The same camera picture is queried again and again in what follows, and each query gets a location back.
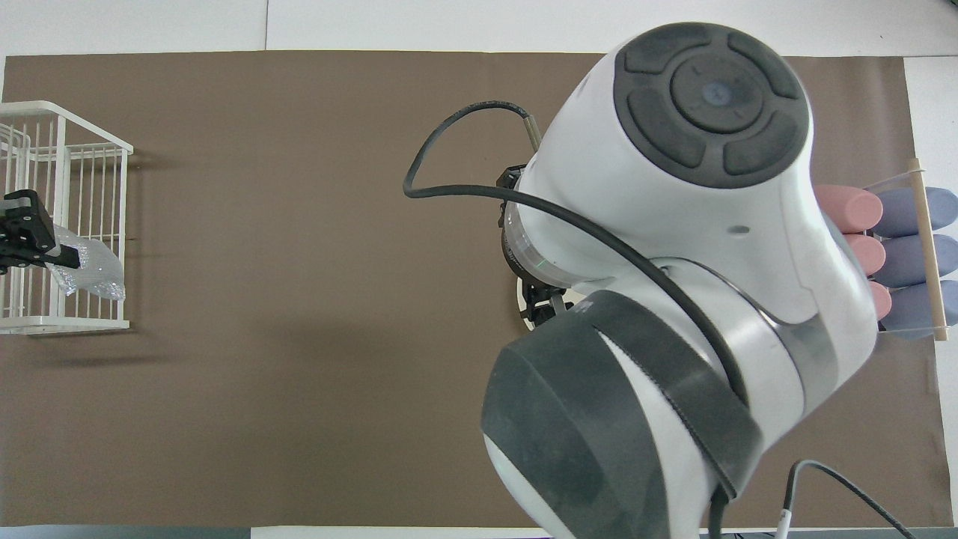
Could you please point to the brown table mat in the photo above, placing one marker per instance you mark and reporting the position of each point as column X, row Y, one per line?
column 299, row 299

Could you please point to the cup rack with wooden bar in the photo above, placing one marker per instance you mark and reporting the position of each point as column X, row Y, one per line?
column 928, row 247

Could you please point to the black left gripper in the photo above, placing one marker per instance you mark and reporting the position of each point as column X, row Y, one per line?
column 9, row 251

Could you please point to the blue plastic cup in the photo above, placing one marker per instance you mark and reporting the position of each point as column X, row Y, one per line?
column 909, row 307
column 905, row 260
column 902, row 212

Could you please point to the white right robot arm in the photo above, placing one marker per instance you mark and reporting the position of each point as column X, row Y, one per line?
column 673, row 262

